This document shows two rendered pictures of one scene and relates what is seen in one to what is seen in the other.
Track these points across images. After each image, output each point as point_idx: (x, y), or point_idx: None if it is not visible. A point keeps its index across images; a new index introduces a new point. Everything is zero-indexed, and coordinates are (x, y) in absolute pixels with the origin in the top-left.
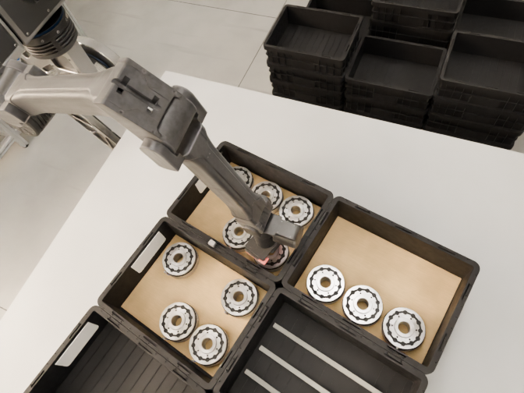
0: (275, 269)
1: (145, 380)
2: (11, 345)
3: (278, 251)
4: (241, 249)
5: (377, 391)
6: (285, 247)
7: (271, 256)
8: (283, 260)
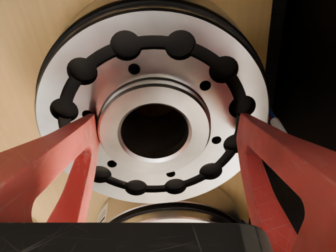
0: (231, 22)
1: None
2: None
3: (122, 89)
4: (230, 219)
5: None
6: (68, 71)
7: (186, 103)
8: (151, 20)
